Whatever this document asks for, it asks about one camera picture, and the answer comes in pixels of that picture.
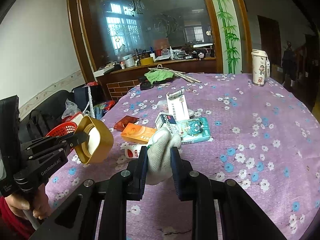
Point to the green cloth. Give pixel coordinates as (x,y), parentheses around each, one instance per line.
(157,76)

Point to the teal cartoon packet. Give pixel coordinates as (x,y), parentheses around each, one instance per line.
(194,130)

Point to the black backpack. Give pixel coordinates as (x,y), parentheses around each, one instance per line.
(40,124)

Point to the gold square container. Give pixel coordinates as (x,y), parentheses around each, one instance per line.
(97,143)

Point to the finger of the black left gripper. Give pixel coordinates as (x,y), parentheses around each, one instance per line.
(31,154)
(41,143)

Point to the black pouch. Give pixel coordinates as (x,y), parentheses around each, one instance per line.
(145,85)

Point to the red framed white board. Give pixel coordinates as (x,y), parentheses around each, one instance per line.
(76,118)

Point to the dark blue bag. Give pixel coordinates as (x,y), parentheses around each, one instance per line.
(81,96)

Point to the red plastic mesh basket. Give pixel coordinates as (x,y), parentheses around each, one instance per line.
(63,134)

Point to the left hand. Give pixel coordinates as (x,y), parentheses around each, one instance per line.
(39,206)

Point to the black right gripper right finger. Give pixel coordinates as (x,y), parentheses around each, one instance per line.
(183,175)

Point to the orange cardboard box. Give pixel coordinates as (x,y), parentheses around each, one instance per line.
(137,133)

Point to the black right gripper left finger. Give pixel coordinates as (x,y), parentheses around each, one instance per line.
(138,171)

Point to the red foil snack wrapper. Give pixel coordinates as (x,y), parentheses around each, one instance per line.
(121,124)

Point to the clear plastic bag on sofa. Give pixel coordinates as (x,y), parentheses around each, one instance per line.
(71,109)

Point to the green white medicine box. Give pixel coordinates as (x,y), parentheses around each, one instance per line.
(165,120)

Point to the white spray bottle red label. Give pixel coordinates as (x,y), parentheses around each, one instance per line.
(132,151)

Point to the clear crumpled plastic bag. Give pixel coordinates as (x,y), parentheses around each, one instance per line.
(162,104)

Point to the long white medicine box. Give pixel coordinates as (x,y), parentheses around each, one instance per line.
(178,108)

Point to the white cartoon tumbler cup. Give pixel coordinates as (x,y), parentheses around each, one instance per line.
(260,67)

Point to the small white ointment tube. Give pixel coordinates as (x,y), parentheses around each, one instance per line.
(176,94)

